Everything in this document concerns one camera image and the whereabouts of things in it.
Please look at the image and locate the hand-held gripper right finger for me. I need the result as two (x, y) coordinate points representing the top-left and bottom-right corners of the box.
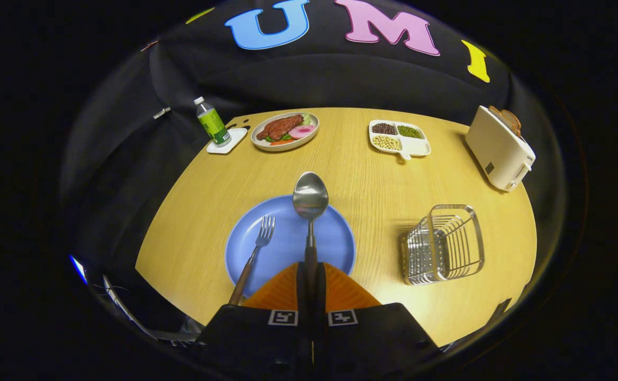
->
(312, 262), (442, 379)

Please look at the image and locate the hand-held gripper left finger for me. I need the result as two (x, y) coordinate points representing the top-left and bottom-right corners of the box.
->
(195, 262), (312, 379)

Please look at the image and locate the metal fork brown handle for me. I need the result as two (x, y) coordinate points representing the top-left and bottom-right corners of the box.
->
(228, 215), (276, 306)

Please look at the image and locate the metal spoon brown handle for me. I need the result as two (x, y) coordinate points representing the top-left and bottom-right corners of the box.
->
(293, 171), (330, 265)

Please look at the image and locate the blue round plate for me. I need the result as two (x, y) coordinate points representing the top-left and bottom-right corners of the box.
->
(225, 195), (356, 298)

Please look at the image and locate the white round food plate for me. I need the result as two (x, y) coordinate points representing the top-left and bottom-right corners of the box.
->
(250, 112), (320, 152)

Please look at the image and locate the white square coaster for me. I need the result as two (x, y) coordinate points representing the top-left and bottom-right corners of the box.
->
(206, 128), (248, 155)

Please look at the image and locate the brown steak piece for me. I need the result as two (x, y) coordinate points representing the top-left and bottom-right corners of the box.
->
(256, 114), (305, 141)

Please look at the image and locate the thin grey bar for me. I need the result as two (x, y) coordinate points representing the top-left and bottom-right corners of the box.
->
(102, 274), (204, 344)

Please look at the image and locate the white divided bean tray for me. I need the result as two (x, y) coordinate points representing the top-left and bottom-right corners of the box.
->
(368, 120), (432, 160)

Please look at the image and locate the green label plastic bottle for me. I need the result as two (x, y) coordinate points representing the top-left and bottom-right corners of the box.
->
(194, 96), (232, 147)

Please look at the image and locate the glowing blue screen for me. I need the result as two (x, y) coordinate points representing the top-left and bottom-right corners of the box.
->
(69, 255), (88, 285)

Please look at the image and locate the white toaster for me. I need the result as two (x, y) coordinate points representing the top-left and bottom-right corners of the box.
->
(465, 105), (537, 192)

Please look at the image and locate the metal wire basket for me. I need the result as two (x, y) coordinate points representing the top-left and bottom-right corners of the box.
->
(400, 204), (485, 286)

